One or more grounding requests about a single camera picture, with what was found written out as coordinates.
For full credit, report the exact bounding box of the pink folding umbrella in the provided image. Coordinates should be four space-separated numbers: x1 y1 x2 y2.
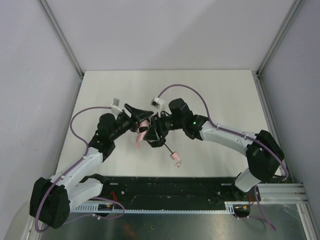
135 120 182 168

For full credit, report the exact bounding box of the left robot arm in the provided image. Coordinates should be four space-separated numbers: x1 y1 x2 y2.
29 104 153 233

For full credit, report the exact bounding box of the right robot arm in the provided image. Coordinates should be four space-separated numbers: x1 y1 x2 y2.
143 97 285 193

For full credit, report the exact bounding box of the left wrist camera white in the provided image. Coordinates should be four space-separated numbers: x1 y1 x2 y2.
110 98 124 117

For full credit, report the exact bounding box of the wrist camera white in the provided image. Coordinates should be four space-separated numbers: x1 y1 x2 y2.
110 98 124 117
150 97 166 112

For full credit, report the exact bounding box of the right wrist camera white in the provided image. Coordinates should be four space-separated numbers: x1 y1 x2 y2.
150 97 166 112

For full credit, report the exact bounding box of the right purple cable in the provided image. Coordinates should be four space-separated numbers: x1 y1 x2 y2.
157 84 291 231

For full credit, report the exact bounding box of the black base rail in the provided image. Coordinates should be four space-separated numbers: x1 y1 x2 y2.
74 174 261 211

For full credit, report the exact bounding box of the grey cable duct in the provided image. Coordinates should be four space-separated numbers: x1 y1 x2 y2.
70 201 251 216

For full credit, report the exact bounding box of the aluminium frame post left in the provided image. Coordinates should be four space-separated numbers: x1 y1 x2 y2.
37 0 84 80

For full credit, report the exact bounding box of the aluminium frame post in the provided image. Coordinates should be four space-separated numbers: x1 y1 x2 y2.
37 0 84 80
256 0 310 78

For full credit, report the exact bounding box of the aluminium frame post right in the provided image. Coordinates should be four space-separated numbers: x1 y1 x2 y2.
256 0 310 78

